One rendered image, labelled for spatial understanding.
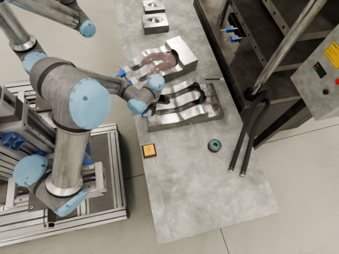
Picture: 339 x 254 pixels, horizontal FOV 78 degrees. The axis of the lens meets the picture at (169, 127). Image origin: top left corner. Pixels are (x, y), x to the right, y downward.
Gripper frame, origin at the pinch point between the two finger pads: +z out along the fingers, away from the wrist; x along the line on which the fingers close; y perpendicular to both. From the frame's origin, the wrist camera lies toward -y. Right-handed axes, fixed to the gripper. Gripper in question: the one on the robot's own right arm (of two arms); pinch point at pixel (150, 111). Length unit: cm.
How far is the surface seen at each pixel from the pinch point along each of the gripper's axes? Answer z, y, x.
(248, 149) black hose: -4, -54, 33
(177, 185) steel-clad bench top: 6.7, -8.8, 44.6
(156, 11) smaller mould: 20, -26, -98
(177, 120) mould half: 2.5, -16.0, 6.9
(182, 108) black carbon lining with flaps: 2.1, -21.1, -0.6
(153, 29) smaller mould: 18, -19, -77
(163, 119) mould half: 3.5, -7.9, 5.1
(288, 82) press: 1, -110, -11
